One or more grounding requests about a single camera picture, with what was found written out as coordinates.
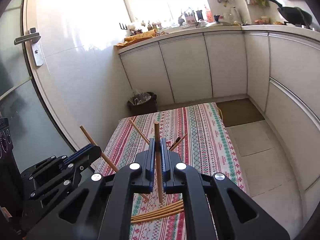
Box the wooden chopstick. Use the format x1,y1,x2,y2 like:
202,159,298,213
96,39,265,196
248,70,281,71
131,205,184,224
170,133,188,151
80,126,149,201
131,200,183,221
154,121,163,204
129,119,150,145

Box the white kitchen cabinets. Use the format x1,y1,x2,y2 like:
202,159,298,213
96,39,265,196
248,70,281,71
118,25,319,192

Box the dark trash bin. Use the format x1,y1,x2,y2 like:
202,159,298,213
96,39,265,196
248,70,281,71
127,92,157,115

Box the black chopstick in basket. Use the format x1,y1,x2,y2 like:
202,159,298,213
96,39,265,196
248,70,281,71
169,137,181,150

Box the patterned tablecloth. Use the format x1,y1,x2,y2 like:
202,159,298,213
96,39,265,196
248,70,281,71
94,102,247,240

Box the brown floor mat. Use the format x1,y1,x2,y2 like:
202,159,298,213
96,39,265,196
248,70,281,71
217,99,264,127

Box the yellow cloth on counter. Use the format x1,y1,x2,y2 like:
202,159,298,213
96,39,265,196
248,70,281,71
115,29,158,50

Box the white electric kettle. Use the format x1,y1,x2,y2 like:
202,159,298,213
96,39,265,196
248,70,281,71
230,7,242,24

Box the black wok pan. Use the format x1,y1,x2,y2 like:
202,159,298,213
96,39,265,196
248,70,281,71
268,0,312,29

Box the door handle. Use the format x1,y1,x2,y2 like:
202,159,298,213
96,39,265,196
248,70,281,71
14,28,44,67

